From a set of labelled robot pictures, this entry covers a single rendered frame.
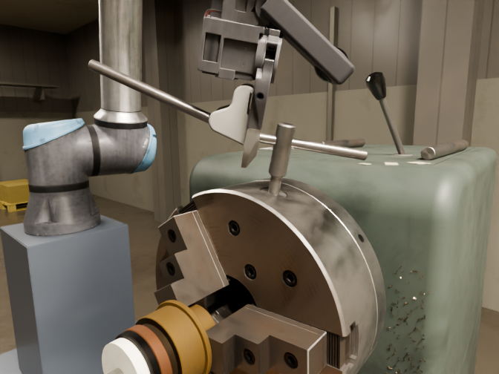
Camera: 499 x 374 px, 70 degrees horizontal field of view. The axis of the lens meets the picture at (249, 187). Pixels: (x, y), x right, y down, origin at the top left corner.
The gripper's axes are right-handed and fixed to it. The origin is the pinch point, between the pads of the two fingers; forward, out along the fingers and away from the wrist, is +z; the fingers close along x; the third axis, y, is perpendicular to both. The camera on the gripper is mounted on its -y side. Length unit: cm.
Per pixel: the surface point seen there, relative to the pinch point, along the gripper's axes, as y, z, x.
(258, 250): -2.7, 9.9, 5.0
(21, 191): 357, 239, -477
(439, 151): -30.4, -2.2, -17.5
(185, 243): 6.1, 11.5, 3.5
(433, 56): -104, -37, -212
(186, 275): 5.0, 14.0, 6.4
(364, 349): -16.7, 18.1, 8.4
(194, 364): 1.9, 18.7, 14.2
